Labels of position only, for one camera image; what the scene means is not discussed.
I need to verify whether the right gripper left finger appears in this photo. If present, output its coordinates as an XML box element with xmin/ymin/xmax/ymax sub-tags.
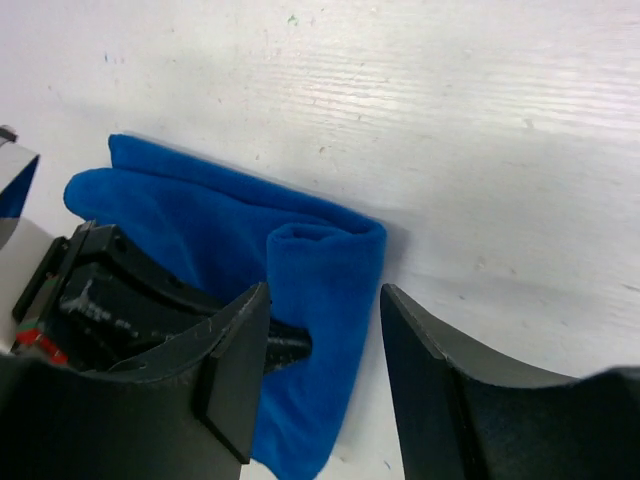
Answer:
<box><xmin>1</xmin><ymin>283</ymin><xmax>270</xmax><ymax>479</ymax></box>

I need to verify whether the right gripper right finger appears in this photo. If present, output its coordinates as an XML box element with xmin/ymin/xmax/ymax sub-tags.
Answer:
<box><xmin>380</xmin><ymin>284</ymin><xmax>639</xmax><ymax>479</ymax></box>

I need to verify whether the dark blue towel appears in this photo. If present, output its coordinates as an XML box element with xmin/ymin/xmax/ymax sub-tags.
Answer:
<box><xmin>64</xmin><ymin>134</ymin><xmax>386</xmax><ymax>479</ymax></box>

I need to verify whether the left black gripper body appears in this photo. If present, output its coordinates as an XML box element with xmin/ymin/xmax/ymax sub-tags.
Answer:
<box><xmin>10</xmin><ymin>234</ymin><xmax>83</xmax><ymax>370</ymax></box>

